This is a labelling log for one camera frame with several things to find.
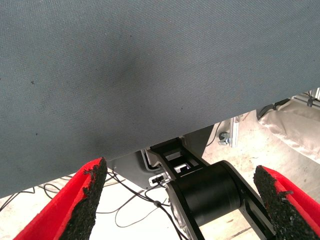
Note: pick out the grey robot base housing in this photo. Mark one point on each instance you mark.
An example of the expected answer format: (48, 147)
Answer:
(127, 170)

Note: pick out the small caster wheel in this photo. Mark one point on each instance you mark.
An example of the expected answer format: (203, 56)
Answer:
(223, 137)

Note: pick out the dark grey table cloth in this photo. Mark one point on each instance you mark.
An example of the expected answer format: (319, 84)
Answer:
(125, 75)

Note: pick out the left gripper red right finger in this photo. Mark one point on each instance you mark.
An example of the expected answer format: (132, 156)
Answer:
(287, 215)

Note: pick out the black robot torso frame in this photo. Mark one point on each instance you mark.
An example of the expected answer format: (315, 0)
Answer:
(207, 192)

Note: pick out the white connector panel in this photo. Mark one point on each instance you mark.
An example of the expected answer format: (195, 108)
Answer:
(156, 179)

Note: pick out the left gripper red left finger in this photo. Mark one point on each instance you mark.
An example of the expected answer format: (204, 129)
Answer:
(62, 212)

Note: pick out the aluminium profile frame rail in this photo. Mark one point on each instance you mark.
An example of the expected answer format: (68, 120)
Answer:
(315, 96)

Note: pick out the aluminium profile table leg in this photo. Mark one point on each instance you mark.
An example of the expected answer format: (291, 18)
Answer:
(235, 132)

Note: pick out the beige fabric bundle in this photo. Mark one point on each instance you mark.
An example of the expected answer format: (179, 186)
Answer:
(295, 127)

